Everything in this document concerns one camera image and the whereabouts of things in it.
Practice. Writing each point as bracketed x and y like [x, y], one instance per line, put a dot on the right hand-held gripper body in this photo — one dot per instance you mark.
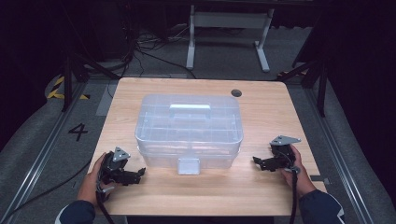
[282, 152]

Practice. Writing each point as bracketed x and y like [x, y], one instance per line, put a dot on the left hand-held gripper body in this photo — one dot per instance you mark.
[113, 166]

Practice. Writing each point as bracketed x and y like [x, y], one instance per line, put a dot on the clear plastic storage box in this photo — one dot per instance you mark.
[190, 133]

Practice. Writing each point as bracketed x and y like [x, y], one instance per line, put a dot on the person's left hand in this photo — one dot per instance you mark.
[91, 183]

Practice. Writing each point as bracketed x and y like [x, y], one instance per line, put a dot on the person's right hand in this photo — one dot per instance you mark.
[303, 180]

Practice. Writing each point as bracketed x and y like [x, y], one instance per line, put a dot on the small grey tape strip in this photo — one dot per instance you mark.
[319, 179]

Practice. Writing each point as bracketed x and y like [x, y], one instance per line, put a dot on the dark round table grommet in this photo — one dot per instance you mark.
[236, 92]

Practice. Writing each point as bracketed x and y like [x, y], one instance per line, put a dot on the black tripod stand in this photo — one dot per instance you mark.
[320, 81]
[67, 84]

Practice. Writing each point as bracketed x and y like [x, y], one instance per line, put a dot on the white metal desk frame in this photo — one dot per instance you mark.
[230, 20]

